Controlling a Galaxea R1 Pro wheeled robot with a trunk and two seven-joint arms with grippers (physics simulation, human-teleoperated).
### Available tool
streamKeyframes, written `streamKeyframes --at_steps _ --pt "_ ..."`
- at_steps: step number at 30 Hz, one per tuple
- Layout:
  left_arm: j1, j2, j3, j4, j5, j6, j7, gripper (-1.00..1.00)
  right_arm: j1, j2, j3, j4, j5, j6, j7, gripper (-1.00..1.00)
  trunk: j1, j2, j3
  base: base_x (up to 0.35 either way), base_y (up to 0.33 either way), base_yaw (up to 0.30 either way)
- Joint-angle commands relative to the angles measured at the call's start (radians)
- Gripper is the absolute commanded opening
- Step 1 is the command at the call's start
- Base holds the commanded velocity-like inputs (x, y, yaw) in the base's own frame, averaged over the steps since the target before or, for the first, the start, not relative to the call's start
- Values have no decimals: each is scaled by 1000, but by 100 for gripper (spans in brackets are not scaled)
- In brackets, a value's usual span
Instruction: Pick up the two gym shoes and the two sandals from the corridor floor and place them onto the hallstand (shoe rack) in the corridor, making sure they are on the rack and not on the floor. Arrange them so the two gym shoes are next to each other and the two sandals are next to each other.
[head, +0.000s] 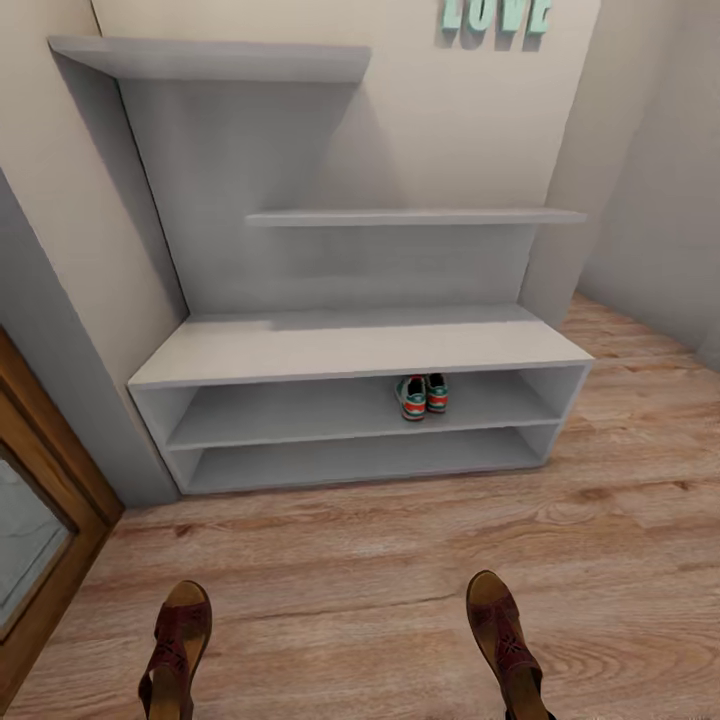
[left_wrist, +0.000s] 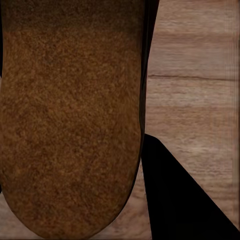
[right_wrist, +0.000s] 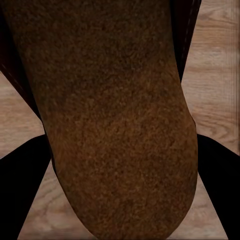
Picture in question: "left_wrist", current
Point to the sandal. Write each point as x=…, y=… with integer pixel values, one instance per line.
x=72, y=110

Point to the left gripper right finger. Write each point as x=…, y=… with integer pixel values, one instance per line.
x=179, y=209

